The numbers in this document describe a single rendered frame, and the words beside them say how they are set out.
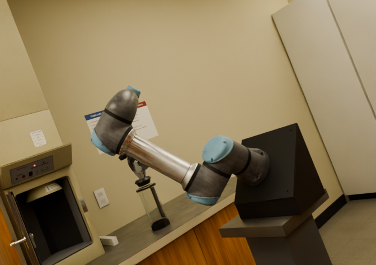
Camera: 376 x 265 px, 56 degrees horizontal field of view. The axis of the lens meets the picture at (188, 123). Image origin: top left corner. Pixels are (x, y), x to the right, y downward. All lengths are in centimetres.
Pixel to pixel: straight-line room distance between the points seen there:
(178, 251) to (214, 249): 22
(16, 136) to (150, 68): 130
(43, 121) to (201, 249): 101
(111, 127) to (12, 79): 74
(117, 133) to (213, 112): 179
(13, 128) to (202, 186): 97
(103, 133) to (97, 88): 122
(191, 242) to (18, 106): 106
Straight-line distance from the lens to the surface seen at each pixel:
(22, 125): 186
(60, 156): 178
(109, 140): 133
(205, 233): 190
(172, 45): 302
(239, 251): 205
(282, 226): 127
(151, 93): 272
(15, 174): 174
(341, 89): 386
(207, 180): 130
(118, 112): 132
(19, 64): 196
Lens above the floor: 135
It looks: 1 degrees up
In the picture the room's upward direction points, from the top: 22 degrees counter-clockwise
